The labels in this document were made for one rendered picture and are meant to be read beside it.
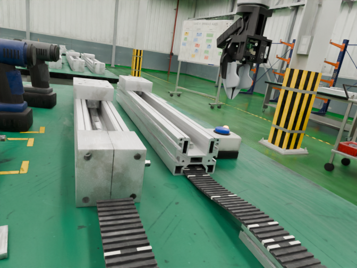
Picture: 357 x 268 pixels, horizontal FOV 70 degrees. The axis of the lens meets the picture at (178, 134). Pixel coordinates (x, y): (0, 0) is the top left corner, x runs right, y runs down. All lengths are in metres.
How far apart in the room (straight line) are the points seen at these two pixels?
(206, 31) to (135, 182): 6.14
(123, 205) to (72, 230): 0.07
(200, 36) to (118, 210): 6.31
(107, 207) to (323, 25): 3.59
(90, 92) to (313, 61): 3.25
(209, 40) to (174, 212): 6.04
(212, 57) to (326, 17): 3.05
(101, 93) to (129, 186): 0.42
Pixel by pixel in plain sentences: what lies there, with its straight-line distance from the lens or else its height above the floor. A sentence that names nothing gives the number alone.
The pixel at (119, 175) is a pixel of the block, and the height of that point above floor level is 0.83.
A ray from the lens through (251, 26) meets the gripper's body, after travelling 0.63.
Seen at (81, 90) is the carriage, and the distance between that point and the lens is 0.78.
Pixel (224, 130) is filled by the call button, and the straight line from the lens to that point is 0.69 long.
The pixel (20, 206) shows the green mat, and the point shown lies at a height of 0.78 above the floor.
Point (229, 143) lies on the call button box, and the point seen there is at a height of 0.82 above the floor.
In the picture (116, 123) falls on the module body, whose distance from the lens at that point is 0.56.
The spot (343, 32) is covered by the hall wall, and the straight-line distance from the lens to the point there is 9.63.
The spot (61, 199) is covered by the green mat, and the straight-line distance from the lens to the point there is 0.45.
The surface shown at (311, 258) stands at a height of 0.81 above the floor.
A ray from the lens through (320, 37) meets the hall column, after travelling 3.77.
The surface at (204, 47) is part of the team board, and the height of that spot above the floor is 1.34.
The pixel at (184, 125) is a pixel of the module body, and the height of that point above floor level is 0.85.
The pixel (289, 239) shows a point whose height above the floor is 0.82.
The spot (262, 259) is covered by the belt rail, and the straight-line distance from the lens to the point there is 0.38.
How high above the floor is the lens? 1.02
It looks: 16 degrees down
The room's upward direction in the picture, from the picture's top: 9 degrees clockwise
